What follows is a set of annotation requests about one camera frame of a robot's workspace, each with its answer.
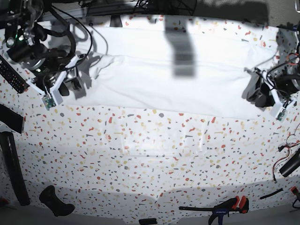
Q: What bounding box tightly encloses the white T-shirt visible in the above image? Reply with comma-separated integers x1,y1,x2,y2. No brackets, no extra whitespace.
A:
63,27,277,120

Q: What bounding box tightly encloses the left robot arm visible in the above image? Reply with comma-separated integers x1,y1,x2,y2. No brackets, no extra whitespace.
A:
242,24,300,121

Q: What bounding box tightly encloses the black bar clamp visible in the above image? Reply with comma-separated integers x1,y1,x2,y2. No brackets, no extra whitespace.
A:
179,196,249,225

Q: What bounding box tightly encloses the black remote control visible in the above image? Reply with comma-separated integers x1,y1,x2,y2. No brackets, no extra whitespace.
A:
0,56,28,94

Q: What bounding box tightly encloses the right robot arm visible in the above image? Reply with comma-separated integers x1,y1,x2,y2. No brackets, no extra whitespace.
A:
0,0,87,110

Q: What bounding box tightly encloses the black game controller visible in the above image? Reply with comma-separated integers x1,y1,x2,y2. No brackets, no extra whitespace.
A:
39,185,75,217

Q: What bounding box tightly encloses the black flat box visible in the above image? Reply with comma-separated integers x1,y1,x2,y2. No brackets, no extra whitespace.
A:
0,105,24,134

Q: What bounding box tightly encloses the small black rectangular device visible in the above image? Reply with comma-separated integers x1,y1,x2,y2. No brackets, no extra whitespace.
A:
139,218,158,225

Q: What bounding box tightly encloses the black curved stand leg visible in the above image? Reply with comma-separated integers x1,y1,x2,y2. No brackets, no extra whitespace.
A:
0,131,30,206

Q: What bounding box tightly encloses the terrazzo patterned tablecloth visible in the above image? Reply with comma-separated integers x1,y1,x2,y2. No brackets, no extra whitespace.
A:
0,15,300,224

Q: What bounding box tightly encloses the black table clip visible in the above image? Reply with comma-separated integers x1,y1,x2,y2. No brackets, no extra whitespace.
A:
110,15,122,28

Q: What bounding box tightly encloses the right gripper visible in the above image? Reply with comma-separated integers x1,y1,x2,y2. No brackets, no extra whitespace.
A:
25,55,82,110

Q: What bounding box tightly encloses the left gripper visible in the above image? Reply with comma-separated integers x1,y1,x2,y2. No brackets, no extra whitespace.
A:
242,69,297,121

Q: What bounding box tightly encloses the black cylinder flashlight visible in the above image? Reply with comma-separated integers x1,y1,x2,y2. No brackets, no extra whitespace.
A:
279,149,300,178

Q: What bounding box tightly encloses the black cable piece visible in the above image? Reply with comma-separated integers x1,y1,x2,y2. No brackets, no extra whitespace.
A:
259,187,284,200

